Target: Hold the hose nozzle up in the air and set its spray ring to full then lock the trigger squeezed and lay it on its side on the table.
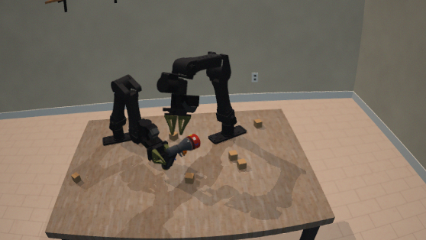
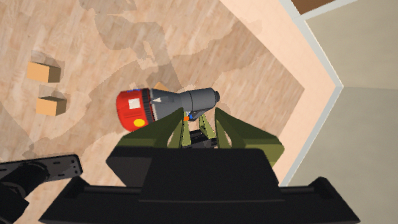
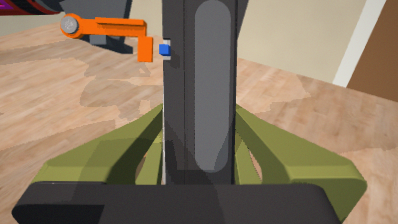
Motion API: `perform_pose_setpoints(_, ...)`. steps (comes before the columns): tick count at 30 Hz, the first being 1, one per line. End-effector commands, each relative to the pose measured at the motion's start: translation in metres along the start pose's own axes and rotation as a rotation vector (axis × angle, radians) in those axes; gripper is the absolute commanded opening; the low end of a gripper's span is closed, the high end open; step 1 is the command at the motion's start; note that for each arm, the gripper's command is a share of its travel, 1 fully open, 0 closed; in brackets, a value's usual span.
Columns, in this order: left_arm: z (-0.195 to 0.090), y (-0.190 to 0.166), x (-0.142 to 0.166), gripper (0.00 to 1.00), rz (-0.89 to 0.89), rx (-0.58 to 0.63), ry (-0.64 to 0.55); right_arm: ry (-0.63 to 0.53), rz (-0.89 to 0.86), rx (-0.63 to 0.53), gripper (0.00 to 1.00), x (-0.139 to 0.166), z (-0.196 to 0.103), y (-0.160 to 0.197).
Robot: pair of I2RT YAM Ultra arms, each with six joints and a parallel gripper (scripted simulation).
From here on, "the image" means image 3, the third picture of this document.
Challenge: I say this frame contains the red and grey hose nozzle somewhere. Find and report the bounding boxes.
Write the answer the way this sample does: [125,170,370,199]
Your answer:
[0,0,249,185]

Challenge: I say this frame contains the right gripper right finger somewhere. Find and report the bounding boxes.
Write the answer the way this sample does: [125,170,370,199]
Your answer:
[234,104,367,224]

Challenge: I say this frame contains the small tan block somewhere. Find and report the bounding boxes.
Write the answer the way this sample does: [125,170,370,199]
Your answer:
[135,153,147,180]

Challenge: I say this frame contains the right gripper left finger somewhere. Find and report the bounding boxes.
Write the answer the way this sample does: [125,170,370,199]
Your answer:
[29,103,163,185]

